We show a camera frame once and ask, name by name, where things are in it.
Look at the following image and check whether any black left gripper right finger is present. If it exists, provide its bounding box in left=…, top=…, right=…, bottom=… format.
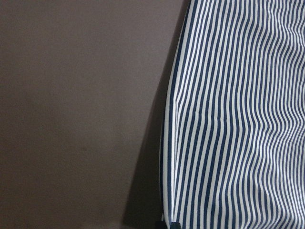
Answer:
left=170, top=222, right=181, bottom=229

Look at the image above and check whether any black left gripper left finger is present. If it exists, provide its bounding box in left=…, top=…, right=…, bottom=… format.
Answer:
left=155, top=221, right=165, bottom=229

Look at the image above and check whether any brown paper table cover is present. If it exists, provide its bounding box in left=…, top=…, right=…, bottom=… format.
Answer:
left=0, top=0, right=189, bottom=229

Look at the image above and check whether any blue white striped shirt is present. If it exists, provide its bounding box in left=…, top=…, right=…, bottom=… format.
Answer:
left=160, top=0, right=305, bottom=229

